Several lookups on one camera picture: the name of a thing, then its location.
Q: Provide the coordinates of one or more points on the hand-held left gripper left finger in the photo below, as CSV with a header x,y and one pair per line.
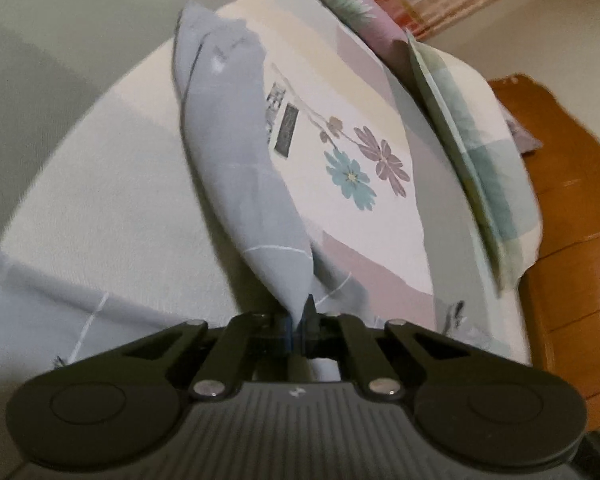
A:
x,y
285,337

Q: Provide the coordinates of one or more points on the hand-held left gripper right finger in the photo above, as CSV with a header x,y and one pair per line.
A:
x,y
307,330

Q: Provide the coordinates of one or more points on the checked pillow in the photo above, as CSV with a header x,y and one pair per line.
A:
x,y
480,170

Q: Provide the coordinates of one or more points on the checked bed sheet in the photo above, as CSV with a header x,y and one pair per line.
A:
x,y
105,185

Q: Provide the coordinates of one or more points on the wooden headboard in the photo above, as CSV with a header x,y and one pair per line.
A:
x,y
570,210

